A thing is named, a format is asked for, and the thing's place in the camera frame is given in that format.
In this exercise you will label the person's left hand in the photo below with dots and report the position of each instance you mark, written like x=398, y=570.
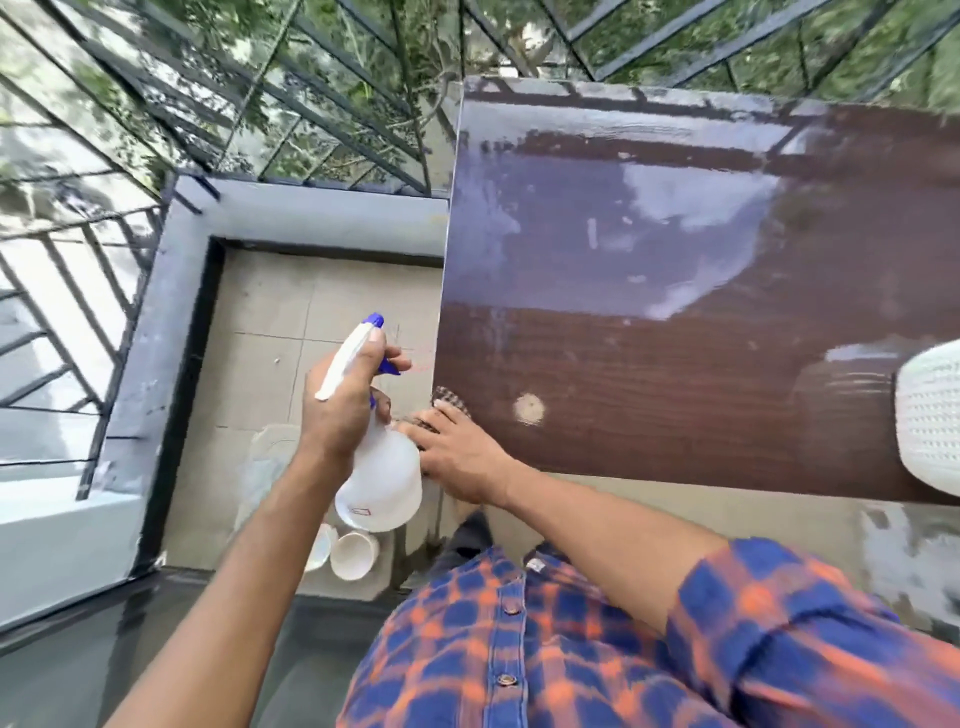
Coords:
x=334, y=412

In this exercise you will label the person's right hand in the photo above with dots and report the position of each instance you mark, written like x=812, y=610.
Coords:
x=461, y=457

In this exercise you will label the person's left thumb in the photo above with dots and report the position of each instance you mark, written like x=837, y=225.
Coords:
x=381, y=405

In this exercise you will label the person's right thumb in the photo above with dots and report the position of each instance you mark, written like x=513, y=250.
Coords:
x=414, y=430

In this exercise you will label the checkered cleaning cloth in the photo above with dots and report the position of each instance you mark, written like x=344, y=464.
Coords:
x=452, y=394

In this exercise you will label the white spray bottle blue nozzle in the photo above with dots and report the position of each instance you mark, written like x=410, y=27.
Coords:
x=382, y=480

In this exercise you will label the person's left forearm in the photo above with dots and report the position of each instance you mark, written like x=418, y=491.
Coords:
x=240, y=577

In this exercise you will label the person's right forearm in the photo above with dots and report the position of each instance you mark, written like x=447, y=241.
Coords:
x=600, y=547

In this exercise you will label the dark trousers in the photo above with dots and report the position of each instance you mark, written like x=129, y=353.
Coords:
x=469, y=540

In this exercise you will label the translucent plastic container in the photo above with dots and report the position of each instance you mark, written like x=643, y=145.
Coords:
x=262, y=469

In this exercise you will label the white round cup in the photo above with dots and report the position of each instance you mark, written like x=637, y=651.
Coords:
x=354, y=556
x=321, y=547

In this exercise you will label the blue orange plaid shirt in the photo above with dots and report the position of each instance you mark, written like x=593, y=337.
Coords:
x=465, y=645

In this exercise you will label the black metal railing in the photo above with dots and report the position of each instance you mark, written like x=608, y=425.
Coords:
x=118, y=367

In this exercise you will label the green trees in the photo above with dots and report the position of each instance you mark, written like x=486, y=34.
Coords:
x=360, y=45

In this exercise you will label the white woven basket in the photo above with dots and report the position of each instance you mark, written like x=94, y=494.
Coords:
x=930, y=420

